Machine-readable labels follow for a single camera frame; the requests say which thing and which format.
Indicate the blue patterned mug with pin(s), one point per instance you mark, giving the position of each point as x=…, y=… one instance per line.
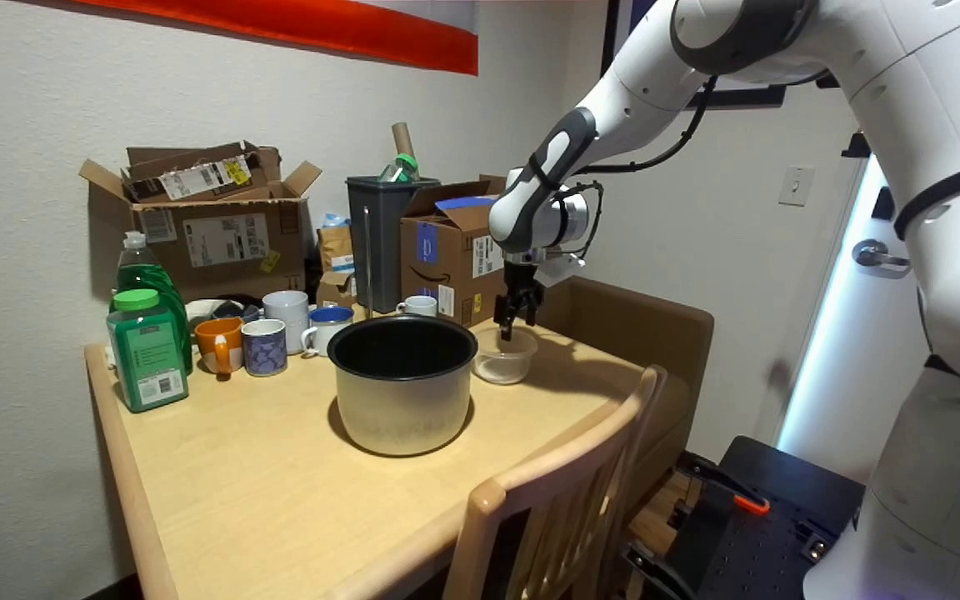
x=265, y=349

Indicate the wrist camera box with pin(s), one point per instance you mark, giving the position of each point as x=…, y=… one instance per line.
x=577, y=213

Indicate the white door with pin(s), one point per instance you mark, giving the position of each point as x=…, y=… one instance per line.
x=865, y=349

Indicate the amazon cardboard box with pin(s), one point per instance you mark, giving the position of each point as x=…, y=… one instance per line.
x=449, y=248

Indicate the metal cooking pot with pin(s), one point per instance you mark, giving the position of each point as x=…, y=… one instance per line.
x=401, y=380

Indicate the orange mug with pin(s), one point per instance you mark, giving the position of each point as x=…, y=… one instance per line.
x=218, y=344

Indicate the red wall banner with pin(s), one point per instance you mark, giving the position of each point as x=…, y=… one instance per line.
x=436, y=35

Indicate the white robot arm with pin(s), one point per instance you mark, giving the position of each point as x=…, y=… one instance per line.
x=897, y=64

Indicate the dark grey trash bin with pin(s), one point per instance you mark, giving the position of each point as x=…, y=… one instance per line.
x=373, y=227

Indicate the wall light switch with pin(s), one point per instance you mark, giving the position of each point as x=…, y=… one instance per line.
x=799, y=180

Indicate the wooden chair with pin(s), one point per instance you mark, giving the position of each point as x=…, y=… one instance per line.
x=546, y=527

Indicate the cardboard tube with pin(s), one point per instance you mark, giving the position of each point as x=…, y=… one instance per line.
x=401, y=137

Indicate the clear glass bowl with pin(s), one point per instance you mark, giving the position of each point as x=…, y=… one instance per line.
x=506, y=357

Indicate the green rectangular container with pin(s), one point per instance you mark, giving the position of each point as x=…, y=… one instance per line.
x=145, y=349

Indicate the small white cup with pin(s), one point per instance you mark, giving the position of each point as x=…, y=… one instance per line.
x=419, y=304

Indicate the orange handled clamp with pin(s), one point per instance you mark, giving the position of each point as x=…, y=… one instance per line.
x=746, y=497

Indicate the open cardboard box stack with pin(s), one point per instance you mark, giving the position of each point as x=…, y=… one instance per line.
x=218, y=218

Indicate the white mug blue rim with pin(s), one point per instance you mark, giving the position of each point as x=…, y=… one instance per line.
x=323, y=325

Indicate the tall white mug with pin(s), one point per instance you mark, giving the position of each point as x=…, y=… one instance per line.
x=293, y=312

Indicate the green plastic bottle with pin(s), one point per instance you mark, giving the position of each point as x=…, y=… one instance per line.
x=142, y=269

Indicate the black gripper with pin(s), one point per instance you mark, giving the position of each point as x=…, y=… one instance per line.
x=517, y=300

